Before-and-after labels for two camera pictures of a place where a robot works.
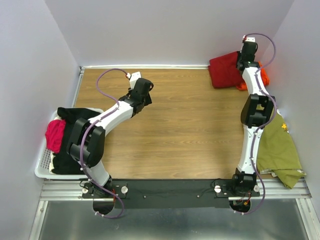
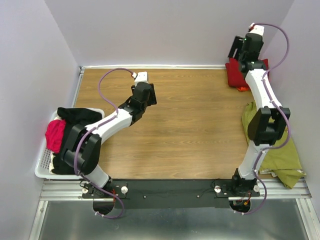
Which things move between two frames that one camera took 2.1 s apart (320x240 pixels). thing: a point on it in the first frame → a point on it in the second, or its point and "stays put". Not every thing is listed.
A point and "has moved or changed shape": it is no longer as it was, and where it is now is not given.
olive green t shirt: x=277 y=153 stays put
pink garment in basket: x=54 y=134 stays put
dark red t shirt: x=223 y=70 has moved or changed shape
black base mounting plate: x=165 y=193 stays put
